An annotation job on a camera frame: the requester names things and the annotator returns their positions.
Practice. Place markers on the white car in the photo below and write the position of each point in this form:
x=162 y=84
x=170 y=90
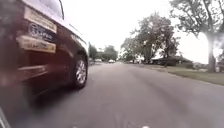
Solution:
x=111 y=61

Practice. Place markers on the row of distant trees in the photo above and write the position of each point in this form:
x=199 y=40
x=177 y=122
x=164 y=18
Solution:
x=103 y=52

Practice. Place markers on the grey asphalt road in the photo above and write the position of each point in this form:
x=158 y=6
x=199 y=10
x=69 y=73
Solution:
x=133 y=96

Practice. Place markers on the tree with dense crown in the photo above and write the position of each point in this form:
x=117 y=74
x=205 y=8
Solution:
x=151 y=36

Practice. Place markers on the low house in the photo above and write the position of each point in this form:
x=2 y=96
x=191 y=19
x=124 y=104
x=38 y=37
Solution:
x=171 y=60

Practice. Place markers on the robot's own part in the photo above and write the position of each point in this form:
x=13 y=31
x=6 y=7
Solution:
x=145 y=127

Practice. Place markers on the dark red car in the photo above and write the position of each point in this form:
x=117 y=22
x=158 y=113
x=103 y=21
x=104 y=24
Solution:
x=40 y=53

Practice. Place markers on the grass verge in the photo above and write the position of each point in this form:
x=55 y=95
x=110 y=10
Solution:
x=196 y=74

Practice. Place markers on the large tree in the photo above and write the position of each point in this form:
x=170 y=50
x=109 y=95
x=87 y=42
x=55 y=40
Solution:
x=210 y=50

